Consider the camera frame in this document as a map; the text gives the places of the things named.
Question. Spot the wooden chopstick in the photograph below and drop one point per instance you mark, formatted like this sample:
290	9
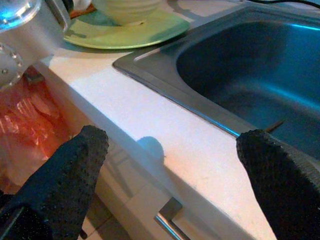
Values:
275	125

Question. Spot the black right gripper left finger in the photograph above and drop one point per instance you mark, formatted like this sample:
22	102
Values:
70	175

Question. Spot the steel kitchen sink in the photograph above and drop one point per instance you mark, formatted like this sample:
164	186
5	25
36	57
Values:
225	62

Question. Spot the orange plate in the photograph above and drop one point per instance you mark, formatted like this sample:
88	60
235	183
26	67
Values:
82	12

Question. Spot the red plastic bag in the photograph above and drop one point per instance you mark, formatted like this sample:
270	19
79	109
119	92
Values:
25	112

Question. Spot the white bowl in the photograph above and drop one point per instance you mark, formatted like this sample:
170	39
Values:
125	12

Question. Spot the green plate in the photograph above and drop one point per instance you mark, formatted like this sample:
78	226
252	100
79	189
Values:
150	32

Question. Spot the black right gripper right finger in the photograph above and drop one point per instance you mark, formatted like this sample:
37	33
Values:
282	187

